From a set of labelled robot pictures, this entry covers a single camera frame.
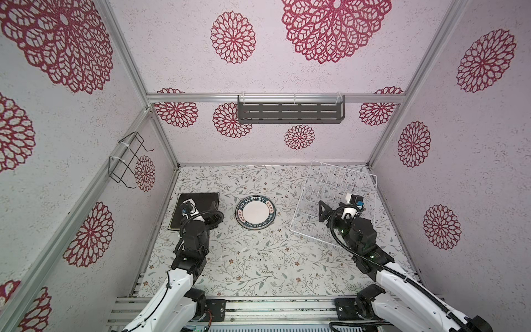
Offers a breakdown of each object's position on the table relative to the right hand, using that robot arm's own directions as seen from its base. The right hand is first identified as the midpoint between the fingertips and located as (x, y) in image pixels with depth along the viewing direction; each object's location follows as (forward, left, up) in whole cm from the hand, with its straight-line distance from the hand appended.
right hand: (331, 200), depth 77 cm
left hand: (-2, +48, -4) cm, 49 cm away
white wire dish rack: (+28, +1, -23) cm, 37 cm away
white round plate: (+7, +30, -20) cm, 37 cm away
